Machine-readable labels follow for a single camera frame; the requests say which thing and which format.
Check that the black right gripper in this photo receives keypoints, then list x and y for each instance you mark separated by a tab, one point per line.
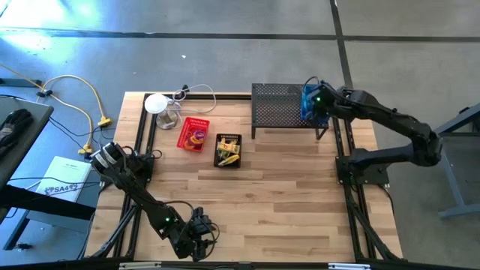
318	107

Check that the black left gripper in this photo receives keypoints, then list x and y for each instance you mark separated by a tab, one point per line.
198	245

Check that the blue plastic basket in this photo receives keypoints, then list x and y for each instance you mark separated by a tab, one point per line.
303	107

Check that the black plastic basket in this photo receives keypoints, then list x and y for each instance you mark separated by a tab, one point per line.
221	165

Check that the red plastic basket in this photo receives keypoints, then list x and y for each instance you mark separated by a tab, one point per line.
187	123

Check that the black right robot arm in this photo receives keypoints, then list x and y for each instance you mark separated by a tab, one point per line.
393	123

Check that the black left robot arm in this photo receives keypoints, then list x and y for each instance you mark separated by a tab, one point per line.
131	183

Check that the grey desk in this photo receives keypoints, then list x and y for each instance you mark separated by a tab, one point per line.
30	123

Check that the black perforated metal shelf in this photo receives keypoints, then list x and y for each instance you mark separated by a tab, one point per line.
277	105

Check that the grey side table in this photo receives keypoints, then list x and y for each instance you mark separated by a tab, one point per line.
450	127

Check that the white mushroom lamp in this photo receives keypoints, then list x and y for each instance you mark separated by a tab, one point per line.
155	103

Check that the white booklet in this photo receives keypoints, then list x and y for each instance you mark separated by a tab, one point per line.
63	176

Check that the black metal beam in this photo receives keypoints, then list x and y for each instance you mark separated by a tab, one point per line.
45	200

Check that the black gloves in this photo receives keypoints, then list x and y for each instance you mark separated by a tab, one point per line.
15	123

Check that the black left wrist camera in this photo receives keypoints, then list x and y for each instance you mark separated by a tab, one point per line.
198	216

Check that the black table-level camera box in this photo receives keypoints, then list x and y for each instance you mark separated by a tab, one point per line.
244	265

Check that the silver aluminium bracket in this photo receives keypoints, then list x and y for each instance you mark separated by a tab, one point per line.
140	266
348	266

